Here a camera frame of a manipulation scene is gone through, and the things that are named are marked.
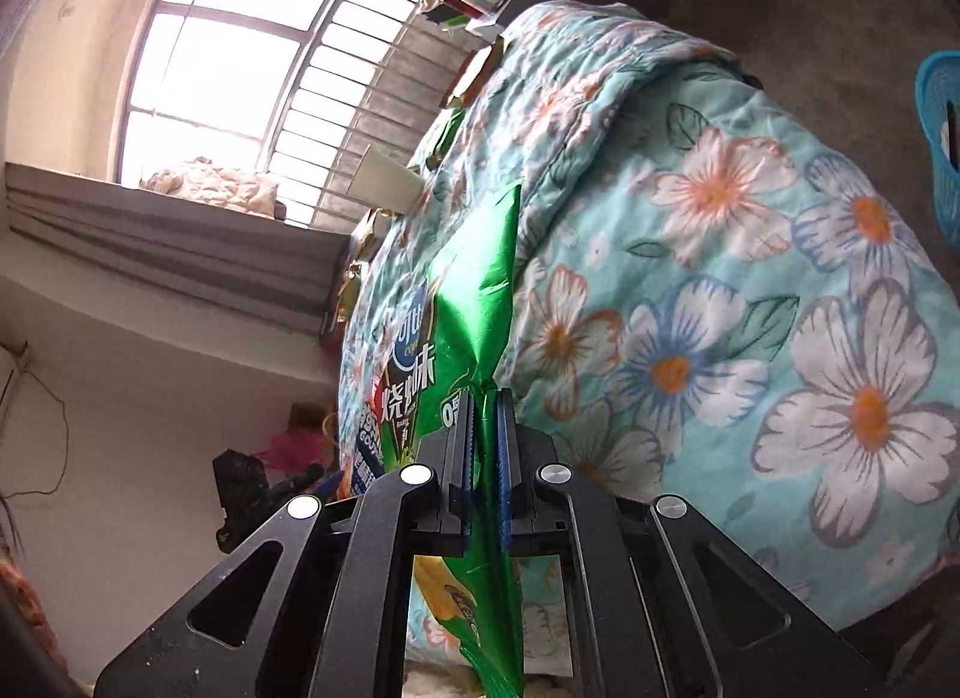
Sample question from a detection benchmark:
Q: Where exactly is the green snack packet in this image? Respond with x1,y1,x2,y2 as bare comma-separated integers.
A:
427,109,462,167

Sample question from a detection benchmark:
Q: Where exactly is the pink plastic bag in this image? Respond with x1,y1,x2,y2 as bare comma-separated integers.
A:
255,428,335,478

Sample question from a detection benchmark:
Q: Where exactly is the green chip bag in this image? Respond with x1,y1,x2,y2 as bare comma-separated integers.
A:
379,184,526,698

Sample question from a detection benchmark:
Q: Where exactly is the blue plastic wastebasket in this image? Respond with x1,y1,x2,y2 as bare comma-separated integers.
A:
915,52,960,257

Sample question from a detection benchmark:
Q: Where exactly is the white paper cup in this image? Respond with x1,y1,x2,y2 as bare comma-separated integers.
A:
349,145,425,213

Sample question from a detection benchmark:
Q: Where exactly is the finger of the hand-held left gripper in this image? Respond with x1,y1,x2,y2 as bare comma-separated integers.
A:
296,464,347,503

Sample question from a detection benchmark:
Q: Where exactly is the cream quilted jacket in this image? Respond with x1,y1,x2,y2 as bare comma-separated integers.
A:
139,157,290,219

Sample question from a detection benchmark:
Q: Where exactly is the floral turquoise blanket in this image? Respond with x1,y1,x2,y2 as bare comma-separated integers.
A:
334,1,942,676

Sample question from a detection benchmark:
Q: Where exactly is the metal window railing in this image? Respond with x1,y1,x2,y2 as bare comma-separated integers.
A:
259,0,488,227

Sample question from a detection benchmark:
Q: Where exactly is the window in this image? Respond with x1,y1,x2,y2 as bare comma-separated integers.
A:
120,0,421,189

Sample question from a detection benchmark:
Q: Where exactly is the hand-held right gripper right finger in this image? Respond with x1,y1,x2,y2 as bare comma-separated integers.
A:
495,387,878,698

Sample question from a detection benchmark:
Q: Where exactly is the grey curtain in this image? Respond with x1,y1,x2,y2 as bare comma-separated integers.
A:
4,162,353,335

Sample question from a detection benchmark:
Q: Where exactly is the brown snack packet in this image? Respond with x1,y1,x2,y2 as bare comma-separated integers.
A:
442,42,503,107

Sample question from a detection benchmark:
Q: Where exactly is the dark wall cable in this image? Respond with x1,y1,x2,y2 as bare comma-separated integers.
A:
0,342,72,497

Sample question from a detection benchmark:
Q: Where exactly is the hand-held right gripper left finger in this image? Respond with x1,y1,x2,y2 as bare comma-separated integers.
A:
94,387,481,698

